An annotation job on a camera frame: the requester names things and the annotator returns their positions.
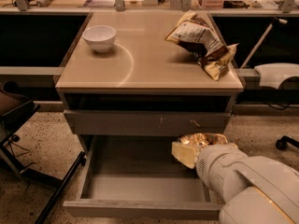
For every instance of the white ceramic bowl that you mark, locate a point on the white ceramic bowl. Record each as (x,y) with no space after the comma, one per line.
(100,38)

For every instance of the dark items on shelf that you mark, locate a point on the dark items on shelf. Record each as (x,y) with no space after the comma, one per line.
(234,4)

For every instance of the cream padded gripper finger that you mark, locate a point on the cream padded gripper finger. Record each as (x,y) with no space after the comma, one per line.
(187,154)

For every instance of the black chair base right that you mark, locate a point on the black chair base right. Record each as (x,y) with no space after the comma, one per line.
(284,141)

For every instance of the crushed orange soda can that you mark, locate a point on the crushed orange soda can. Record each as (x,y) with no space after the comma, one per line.
(202,140)

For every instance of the open grey bottom drawer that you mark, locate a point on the open grey bottom drawer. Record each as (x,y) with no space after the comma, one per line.
(137,176)

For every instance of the white stick with black tip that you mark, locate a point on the white stick with black tip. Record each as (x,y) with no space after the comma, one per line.
(276,20)

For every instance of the closed grey upper drawer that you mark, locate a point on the closed grey upper drawer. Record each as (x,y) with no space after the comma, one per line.
(145,123)

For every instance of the grey drawer cabinet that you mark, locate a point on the grey drawer cabinet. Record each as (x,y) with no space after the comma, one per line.
(142,72)

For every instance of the brown white chip bag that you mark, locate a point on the brown white chip bag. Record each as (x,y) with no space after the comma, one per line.
(194,34)

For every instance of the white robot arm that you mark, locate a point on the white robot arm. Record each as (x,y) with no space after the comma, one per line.
(255,189)

